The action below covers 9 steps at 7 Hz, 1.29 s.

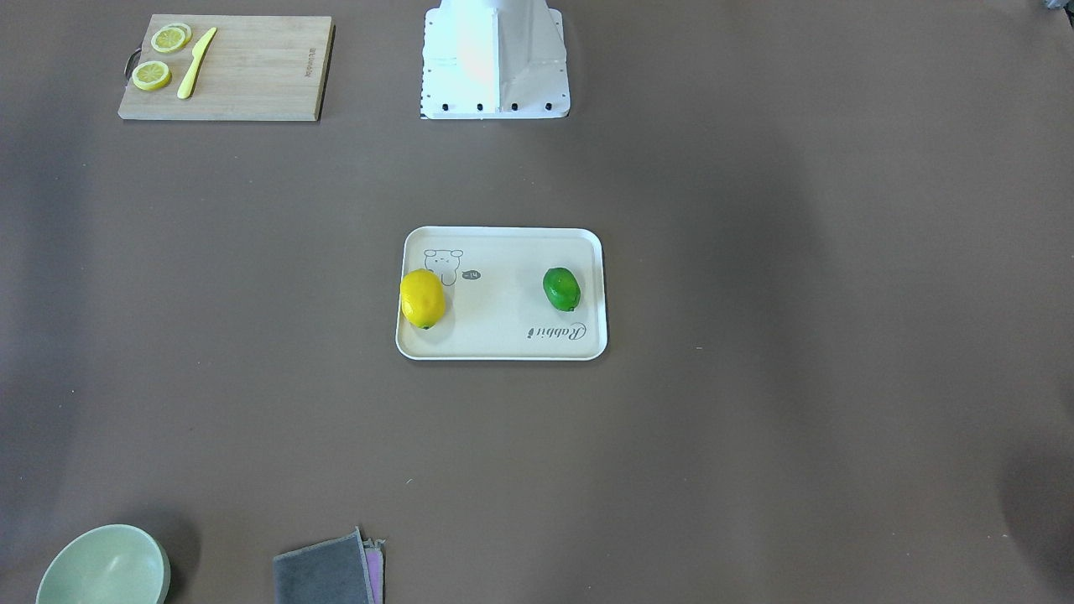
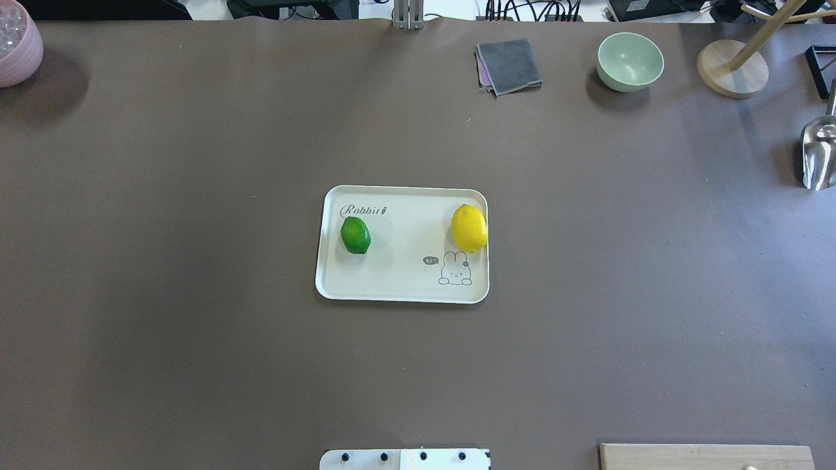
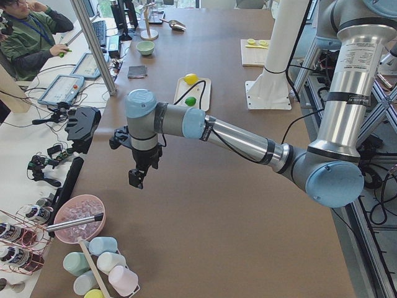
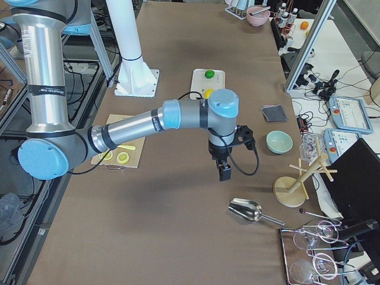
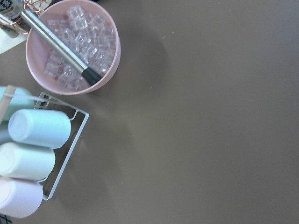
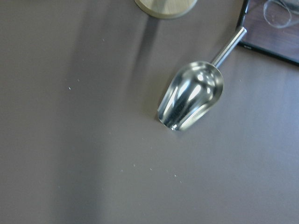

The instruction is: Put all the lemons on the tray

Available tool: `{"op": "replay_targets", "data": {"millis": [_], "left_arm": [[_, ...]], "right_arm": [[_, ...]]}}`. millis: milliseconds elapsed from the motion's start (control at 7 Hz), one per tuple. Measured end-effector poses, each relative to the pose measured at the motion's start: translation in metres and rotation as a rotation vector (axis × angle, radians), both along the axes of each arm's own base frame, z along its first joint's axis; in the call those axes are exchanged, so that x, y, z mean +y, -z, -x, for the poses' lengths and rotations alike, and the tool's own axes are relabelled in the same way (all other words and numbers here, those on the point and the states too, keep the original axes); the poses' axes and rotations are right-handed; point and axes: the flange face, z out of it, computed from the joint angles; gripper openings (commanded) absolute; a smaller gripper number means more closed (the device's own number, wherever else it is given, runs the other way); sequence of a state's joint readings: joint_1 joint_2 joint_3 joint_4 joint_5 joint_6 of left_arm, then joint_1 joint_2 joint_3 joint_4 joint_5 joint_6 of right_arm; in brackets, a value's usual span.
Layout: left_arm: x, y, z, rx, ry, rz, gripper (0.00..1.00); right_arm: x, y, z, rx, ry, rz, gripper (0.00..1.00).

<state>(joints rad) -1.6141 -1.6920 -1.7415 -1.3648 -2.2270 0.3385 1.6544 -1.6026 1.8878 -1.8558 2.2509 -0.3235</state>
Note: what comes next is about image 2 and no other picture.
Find yellow lemon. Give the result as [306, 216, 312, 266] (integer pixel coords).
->
[451, 204, 489, 253]

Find green lime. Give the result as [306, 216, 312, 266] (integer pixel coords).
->
[340, 216, 372, 254]

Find cream rabbit tray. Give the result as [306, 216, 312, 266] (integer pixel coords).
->
[315, 185, 490, 304]

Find grey folded cloth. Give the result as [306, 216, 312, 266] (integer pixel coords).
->
[475, 39, 543, 97]

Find light green bowl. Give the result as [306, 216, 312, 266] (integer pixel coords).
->
[596, 32, 666, 93]

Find wooden cutting board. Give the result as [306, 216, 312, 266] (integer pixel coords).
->
[598, 443, 815, 469]

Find wooden mug stand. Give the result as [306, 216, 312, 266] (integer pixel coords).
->
[696, 1, 835, 99]

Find metal scoop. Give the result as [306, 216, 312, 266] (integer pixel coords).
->
[802, 80, 835, 191]

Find pink bowl with ice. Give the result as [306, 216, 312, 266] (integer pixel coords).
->
[1, 1, 44, 88]

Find aluminium frame post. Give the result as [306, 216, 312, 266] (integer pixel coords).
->
[392, 0, 426, 31]

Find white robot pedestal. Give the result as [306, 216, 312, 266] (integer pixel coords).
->
[319, 447, 492, 469]

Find black picture frame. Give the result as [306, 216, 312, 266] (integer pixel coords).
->
[804, 45, 835, 99]

